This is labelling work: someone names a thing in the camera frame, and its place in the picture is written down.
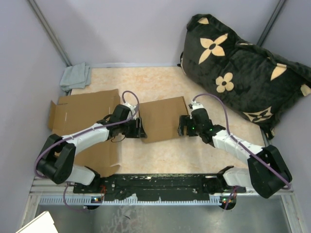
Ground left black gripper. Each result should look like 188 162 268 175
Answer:
119 117 147 139

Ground brown cardboard box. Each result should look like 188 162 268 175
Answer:
139 96 188 143
48 89 121 177

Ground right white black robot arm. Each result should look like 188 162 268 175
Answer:
178 108 293 199

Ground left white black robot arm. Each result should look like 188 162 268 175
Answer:
35 102 147 193

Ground grey folded cloth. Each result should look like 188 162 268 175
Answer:
60 62 91 92

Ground black plush flower cushion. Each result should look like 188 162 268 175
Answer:
180 14 311 139

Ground white board corner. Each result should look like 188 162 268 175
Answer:
17 211 58 233

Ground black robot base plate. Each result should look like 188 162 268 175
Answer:
73 173 246 210

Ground aluminium rail frame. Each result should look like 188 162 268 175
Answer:
21 174 308 233

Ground right grey corner post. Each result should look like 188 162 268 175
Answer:
257 0 287 46

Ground grey corner post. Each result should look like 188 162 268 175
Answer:
257 0 287 46
26 0 72 67

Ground left grey corner post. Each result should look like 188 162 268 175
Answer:
26 0 72 67

